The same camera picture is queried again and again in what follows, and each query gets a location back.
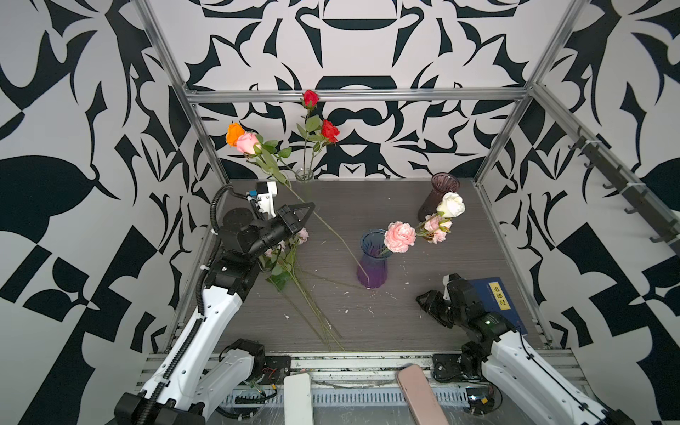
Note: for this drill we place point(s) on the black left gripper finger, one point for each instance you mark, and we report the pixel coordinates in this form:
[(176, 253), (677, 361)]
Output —
[(294, 238), (298, 213)]

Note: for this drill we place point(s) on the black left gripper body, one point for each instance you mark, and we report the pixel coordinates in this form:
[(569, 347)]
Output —
[(274, 229)]

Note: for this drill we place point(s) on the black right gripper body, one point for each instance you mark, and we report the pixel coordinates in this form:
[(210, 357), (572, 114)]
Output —
[(440, 309)]

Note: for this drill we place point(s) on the bunch of artificial flowers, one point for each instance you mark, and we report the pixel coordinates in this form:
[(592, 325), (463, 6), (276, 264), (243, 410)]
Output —
[(283, 272)]

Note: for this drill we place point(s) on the clear glass vase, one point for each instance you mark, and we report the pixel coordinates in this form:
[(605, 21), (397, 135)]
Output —
[(304, 174)]

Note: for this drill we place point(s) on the purple blue glass vase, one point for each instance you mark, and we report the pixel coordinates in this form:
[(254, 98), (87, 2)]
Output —
[(372, 271)]

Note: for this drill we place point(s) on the pink peony flower spray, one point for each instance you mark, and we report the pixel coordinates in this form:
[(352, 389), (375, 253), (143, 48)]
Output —
[(400, 236)]

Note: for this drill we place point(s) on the pink artificial rose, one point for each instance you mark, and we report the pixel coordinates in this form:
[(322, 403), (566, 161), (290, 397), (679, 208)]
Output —
[(327, 225)]

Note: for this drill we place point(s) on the large red artificial rose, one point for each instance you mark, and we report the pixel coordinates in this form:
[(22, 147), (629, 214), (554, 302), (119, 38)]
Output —
[(325, 136)]

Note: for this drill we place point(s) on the white artificial rose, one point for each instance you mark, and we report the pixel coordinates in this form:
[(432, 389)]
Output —
[(451, 207)]

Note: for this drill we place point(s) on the orange artificial rose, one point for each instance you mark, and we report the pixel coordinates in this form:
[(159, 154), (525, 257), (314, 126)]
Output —
[(235, 134)]

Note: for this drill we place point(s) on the small red artificial rose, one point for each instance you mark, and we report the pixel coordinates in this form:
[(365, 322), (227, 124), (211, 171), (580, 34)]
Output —
[(312, 122)]

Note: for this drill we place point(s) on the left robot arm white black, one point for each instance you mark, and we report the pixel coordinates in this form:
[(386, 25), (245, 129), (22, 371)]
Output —
[(181, 391)]

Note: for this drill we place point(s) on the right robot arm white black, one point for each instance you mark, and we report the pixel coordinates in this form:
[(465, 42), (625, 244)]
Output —
[(498, 354)]

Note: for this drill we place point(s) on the dark maroon glass vase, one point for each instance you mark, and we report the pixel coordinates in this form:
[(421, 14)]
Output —
[(441, 183)]

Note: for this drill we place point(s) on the blue book yellow label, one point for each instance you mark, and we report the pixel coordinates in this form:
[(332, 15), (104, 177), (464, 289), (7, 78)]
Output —
[(495, 298)]

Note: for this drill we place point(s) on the small circuit board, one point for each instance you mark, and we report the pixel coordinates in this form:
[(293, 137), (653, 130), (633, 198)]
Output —
[(483, 400)]

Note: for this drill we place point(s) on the pink phone-like device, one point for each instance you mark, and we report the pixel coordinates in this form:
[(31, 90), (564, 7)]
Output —
[(419, 396)]

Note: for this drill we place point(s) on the white phone-like device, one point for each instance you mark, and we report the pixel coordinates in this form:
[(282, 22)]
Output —
[(298, 401)]

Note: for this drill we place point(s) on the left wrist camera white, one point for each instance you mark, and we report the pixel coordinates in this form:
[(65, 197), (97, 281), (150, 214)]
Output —
[(261, 200)]

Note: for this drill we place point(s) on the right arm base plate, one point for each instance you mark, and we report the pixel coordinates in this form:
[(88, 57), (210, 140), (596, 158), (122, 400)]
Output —
[(454, 368)]

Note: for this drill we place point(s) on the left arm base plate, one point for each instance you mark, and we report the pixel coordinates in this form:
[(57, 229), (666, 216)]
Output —
[(273, 370)]

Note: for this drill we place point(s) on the grey hook rack rail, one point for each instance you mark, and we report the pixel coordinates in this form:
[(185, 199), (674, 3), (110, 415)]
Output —
[(621, 181)]

